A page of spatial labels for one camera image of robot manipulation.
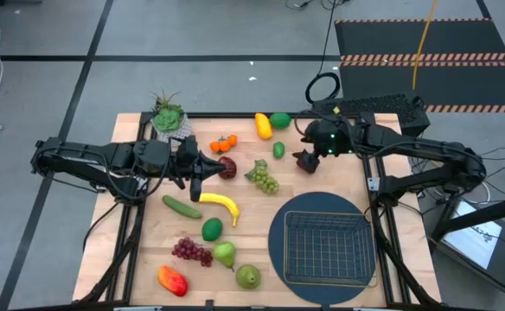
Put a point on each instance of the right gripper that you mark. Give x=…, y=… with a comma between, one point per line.
x=328, y=138

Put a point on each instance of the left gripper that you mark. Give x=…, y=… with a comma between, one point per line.
x=195, y=185

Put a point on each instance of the dark red apple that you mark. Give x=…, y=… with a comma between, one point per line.
x=228, y=173

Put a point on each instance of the orange tomato cluster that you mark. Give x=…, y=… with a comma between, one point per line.
x=225, y=146

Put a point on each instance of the yellow banana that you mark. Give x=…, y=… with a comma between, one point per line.
x=220, y=198

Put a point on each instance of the green cucumber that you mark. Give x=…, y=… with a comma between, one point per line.
x=182, y=207

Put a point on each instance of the yellow bell pepper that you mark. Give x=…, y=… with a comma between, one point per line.
x=263, y=126

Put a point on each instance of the green avocado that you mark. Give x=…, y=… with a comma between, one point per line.
x=212, y=229

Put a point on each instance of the green pear with stem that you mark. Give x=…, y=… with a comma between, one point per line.
x=224, y=254

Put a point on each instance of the red orange mango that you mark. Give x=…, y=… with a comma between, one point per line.
x=173, y=281

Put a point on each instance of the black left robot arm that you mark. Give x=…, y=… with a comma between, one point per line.
x=84, y=157

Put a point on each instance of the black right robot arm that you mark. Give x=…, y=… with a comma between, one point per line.
x=425, y=149

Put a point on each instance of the small green lime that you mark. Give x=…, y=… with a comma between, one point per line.
x=279, y=150

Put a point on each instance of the round dark blue placemat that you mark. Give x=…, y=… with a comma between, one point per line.
x=317, y=203

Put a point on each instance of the green grape bunch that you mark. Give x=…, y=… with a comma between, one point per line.
x=266, y=180

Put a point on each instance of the succulent in patterned white pot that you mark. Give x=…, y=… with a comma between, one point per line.
x=167, y=120

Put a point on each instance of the small red object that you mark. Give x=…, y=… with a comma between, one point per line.
x=189, y=250

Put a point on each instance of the black computer case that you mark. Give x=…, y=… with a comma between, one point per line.
x=378, y=105

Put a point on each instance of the monitor with white screen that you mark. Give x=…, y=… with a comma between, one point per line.
x=473, y=242

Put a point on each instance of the black metal stand bar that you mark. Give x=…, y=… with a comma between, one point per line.
x=486, y=214

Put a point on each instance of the black hazard striped floor mat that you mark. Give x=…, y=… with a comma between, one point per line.
x=451, y=39

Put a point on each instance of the black aluminium table frame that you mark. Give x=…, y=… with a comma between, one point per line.
x=226, y=115

